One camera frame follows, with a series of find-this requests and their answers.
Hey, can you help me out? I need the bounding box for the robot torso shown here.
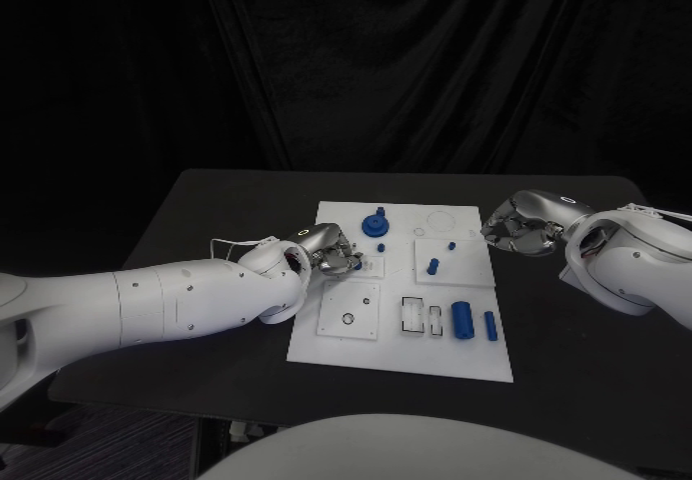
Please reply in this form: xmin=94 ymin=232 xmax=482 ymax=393
xmin=195 ymin=413 xmax=658 ymax=480

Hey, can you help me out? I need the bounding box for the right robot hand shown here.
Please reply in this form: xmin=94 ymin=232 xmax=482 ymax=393
xmin=479 ymin=189 xmax=596 ymax=257

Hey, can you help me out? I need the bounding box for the white cable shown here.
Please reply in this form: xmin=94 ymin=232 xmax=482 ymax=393
xmin=208 ymin=235 xmax=276 ymax=263
xmin=618 ymin=202 xmax=692 ymax=221

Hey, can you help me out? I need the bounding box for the white task board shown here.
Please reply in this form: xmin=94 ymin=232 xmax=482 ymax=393
xmin=285 ymin=200 xmax=514 ymax=384

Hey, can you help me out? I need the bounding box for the blue gear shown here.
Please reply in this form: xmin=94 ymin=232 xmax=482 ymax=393
xmin=360 ymin=214 xmax=389 ymax=238

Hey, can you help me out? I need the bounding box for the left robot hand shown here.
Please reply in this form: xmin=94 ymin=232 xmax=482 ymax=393
xmin=285 ymin=222 xmax=364 ymax=277

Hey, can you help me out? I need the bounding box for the thick blue cylinder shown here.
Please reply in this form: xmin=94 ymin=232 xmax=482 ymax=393
xmin=449 ymin=300 xmax=475 ymax=341

